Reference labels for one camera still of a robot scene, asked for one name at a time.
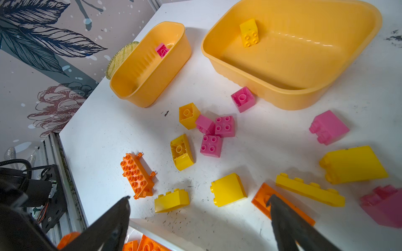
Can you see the pink lego studded brick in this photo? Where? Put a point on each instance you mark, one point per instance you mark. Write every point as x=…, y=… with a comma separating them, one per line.
x=225, y=127

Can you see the small yellow lego brick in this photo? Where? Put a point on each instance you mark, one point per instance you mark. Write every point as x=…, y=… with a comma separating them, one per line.
x=171, y=201

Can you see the pink lego upside down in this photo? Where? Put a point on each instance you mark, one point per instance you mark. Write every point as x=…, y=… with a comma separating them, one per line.
x=243, y=99

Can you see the yellow lego cube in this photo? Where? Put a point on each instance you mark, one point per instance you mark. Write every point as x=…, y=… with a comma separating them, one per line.
x=249, y=33

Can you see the white tray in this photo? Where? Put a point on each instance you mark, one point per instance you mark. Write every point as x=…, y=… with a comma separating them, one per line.
x=160, y=235

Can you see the orange long studded lego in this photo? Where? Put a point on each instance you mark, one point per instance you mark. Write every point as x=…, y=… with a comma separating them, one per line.
x=140, y=181

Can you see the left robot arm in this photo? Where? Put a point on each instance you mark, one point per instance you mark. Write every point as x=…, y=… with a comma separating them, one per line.
x=27, y=194

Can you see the yellow lego arch brick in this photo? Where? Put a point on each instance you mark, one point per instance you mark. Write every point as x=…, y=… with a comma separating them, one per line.
x=181, y=153

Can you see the narrow yellow bin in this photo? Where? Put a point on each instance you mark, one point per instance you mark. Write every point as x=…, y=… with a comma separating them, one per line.
x=143, y=76

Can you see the orange curved lego piece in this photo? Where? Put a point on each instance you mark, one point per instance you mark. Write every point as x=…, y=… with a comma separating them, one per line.
x=67, y=239

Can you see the orange lego brick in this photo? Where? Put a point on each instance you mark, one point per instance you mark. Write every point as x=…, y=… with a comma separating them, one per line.
x=148, y=244
x=262, y=197

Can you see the yellow lego slope brick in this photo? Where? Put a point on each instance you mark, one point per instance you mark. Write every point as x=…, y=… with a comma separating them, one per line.
x=227, y=190

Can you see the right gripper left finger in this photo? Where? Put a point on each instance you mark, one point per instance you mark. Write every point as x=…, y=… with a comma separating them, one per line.
x=107, y=233

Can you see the yellow lego large slope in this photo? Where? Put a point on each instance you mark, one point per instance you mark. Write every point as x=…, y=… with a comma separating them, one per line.
x=352, y=165

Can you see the yellow long flat lego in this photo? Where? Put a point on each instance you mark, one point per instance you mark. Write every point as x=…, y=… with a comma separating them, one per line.
x=313, y=191

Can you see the yellow lego hollow brick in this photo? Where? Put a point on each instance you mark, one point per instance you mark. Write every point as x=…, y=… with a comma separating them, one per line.
x=188, y=116

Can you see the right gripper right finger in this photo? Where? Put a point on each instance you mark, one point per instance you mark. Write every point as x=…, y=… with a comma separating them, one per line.
x=292, y=231

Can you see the pink lego cluster brick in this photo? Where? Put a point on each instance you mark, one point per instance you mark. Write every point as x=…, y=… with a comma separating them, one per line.
x=205, y=125

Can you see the yellow woven coaster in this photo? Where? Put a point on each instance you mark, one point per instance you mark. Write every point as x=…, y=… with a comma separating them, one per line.
x=119, y=58

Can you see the wide yellow bin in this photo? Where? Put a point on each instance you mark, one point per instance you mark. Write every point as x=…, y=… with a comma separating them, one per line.
x=304, y=46

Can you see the pink lego far right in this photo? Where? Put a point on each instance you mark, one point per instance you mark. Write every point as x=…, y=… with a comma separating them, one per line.
x=384, y=206

